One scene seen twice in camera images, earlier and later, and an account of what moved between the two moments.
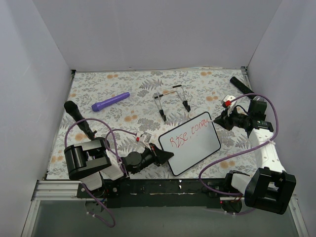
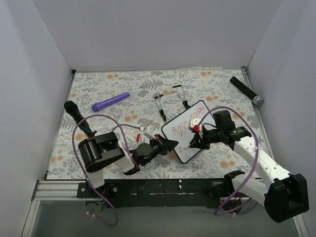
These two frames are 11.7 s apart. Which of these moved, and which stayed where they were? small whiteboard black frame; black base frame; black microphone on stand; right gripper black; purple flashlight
Moved: right gripper black; small whiteboard black frame
Stayed: black microphone on stand; black base frame; purple flashlight
